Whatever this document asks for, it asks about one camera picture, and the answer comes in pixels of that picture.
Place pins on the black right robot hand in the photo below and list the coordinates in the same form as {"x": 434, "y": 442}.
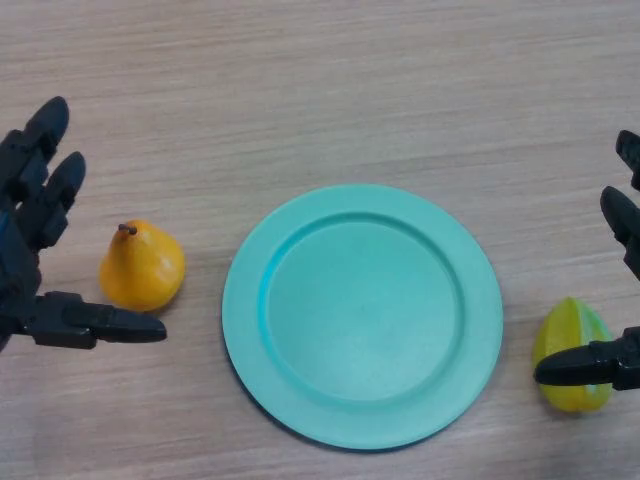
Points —
{"x": 580, "y": 365}

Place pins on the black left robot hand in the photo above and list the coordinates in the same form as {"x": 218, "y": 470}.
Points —
{"x": 20, "y": 280}

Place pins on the yellow pear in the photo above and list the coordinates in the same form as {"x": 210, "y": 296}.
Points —
{"x": 142, "y": 272}

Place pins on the green round plate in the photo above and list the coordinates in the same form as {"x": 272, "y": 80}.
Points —
{"x": 362, "y": 320}

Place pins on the yellow-green starfruit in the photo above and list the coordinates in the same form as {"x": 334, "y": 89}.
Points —
{"x": 570, "y": 325}

